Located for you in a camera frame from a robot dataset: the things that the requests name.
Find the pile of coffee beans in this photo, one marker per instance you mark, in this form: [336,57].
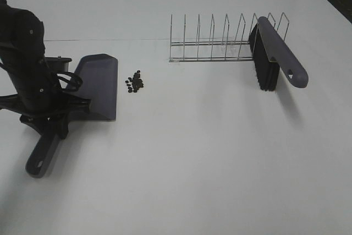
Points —
[134,83]

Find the grey hand brush black bristles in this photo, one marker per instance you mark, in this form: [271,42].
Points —
[271,54]

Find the chrome wire dish rack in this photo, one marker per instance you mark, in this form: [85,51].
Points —
[212,40]

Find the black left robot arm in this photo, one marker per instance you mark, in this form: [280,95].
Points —
[21,33]

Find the grey plastic dustpan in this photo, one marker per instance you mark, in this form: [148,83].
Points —
[99,73]

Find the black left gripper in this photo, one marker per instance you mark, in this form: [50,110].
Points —
[44,90]

